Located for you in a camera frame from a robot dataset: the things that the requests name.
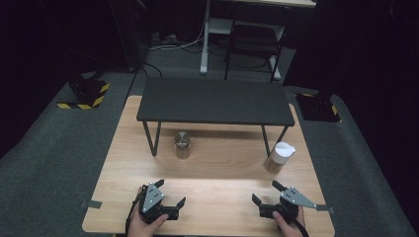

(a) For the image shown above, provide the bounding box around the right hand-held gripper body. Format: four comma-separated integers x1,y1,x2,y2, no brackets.
259,186,318,225

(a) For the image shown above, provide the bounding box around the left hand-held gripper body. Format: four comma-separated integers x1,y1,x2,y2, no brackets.
139,182,181,225

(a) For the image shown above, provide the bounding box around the glass jar with white lid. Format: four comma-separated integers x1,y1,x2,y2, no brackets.
264,141,296,175

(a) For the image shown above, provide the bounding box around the glass jar with metal lid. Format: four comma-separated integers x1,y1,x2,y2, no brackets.
173,130,192,161

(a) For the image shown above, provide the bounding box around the black shelf with metal legs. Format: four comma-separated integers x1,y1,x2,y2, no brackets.
135,76,296,158

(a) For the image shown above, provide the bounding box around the person's left hand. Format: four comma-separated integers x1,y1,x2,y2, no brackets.
126,187,169,237

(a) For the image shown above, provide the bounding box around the person's right hand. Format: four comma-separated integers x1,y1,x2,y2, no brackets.
272,205,306,237

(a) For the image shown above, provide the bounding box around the grey tape piece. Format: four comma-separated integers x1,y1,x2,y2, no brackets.
314,203,336,214
80,198,104,210

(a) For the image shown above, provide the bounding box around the black chair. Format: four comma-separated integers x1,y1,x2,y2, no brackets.
223,19,285,83

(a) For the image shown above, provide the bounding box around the black left gripper strap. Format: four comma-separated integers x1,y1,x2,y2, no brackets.
125,192,144,237

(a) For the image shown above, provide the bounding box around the black gripper strap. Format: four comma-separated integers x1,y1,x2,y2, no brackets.
125,192,144,237
289,216,311,237

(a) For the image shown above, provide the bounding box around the black right gripper strap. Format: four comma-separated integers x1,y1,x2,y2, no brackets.
289,216,311,237

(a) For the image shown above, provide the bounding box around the black base plate striped tape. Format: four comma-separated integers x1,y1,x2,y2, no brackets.
55,73,111,111
293,91,342,123

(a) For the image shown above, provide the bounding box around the black floor cable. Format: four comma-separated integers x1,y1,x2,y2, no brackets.
125,61,163,101

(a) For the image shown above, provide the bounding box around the white cable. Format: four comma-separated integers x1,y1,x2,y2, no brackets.
147,19,208,51

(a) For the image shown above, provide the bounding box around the white desk frame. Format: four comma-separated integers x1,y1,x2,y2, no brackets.
200,0,317,82

